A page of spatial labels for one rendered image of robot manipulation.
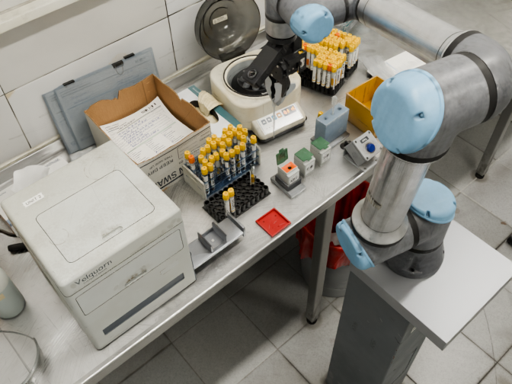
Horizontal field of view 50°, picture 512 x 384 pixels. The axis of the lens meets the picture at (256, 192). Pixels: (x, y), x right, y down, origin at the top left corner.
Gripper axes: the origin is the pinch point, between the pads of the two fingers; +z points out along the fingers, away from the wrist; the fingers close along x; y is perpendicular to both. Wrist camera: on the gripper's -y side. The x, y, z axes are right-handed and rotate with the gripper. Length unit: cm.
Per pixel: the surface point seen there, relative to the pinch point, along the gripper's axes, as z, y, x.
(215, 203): 23.7, -21.6, 0.1
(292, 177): 19.5, -2.1, -9.5
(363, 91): 19.2, 38.1, 0.7
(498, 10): 26, 117, 2
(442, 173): 113, 112, -1
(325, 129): 17.3, 15.9, -4.3
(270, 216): 25.4, -12.5, -12.0
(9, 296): 17, -76, 7
